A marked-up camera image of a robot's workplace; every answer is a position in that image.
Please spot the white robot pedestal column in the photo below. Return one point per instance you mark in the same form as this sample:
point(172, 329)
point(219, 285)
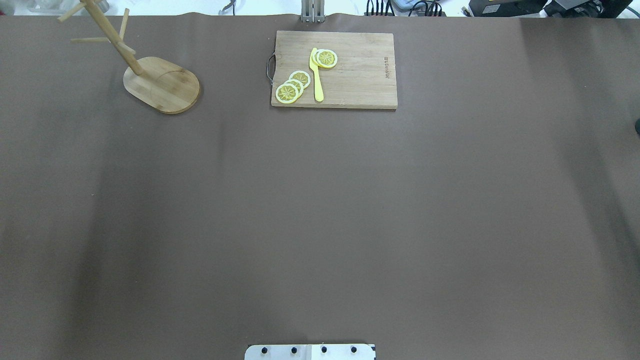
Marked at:
point(319, 351)

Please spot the aluminium frame post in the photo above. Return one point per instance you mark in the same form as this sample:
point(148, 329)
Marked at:
point(313, 11)

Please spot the wooden cutting board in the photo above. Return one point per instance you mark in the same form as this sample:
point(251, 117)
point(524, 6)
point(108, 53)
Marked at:
point(363, 78)

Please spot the yellow plastic knife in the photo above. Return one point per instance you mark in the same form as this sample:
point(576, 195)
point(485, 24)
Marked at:
point(317, 84)

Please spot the lemon slice front of stack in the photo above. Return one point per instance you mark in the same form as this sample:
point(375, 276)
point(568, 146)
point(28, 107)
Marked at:
point(286, 94)

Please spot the wooden cup storage rack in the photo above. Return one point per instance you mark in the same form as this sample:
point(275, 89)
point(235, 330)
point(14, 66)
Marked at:
point(161, 84)

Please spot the lemon slice middle of stack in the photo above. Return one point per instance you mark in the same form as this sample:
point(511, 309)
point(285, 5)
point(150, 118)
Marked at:
point(297, 84)

